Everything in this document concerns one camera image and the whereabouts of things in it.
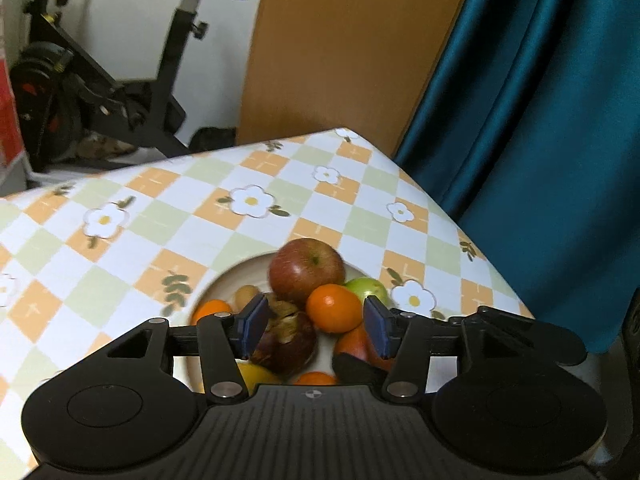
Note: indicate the brown wooden board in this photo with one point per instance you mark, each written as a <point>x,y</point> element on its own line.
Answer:
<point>340,45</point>

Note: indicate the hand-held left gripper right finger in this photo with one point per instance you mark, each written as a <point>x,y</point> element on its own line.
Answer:
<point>375,326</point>

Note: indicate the red wall poster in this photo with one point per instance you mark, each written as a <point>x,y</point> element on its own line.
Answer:
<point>9,115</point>

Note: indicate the small tan round fruit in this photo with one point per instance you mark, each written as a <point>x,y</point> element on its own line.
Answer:
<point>246,295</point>

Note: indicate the orange mandarin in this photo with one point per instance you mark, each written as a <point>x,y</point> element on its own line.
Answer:
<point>334,307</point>
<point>315,378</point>
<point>212,308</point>

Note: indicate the checked floral tablecloth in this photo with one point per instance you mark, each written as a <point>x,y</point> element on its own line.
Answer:
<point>150,220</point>

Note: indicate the red round fruit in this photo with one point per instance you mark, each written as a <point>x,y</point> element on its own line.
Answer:
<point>355,342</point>

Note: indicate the brown patterned slippers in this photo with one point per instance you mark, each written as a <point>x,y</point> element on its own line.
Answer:
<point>105,145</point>

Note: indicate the teal curtain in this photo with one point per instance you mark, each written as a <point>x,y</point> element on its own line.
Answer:
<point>540,135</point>

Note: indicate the yellow lemon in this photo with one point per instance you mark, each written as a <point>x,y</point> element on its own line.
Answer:
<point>255,375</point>

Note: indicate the black bag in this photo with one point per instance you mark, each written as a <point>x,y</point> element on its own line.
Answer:
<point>214,138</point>

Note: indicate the black exercise bike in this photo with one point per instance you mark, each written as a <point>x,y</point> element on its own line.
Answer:
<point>100,85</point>

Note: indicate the large red apple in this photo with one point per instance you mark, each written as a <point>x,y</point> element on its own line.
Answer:
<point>305,267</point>

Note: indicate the green round fruit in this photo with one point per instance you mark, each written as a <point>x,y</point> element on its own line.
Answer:
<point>367,287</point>

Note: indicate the dark purple mangosteen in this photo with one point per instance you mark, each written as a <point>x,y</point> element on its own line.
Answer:
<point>290,345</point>

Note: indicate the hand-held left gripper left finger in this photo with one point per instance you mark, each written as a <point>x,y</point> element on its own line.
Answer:
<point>254,322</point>

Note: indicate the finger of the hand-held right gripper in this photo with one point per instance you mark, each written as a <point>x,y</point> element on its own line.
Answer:
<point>357,371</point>
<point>555,345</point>

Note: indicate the beige round plate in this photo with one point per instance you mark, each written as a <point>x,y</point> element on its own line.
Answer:
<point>225,280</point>

